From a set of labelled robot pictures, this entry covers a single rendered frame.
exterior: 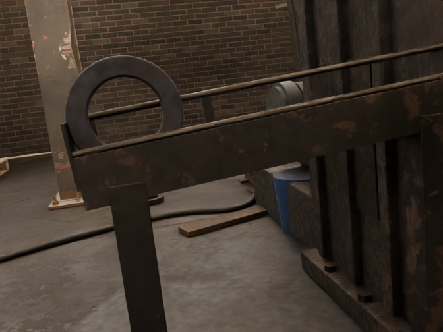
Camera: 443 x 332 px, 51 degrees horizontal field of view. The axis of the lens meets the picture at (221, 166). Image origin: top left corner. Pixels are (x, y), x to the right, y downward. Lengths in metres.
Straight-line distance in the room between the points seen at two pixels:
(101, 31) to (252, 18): 2.20
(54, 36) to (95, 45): 3.58
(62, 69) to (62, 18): 0.33
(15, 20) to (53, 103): 3.83
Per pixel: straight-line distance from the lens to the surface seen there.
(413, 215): 0.96
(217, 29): 7.03
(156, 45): 6.88
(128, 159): 0.74
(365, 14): 1.24
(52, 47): 3.32
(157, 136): 0.74
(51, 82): 3.31
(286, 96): 2.09
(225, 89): 0.84
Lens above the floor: 0.71
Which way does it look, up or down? 10 degrees down
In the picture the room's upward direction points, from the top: 7 degrees counter-clockwise
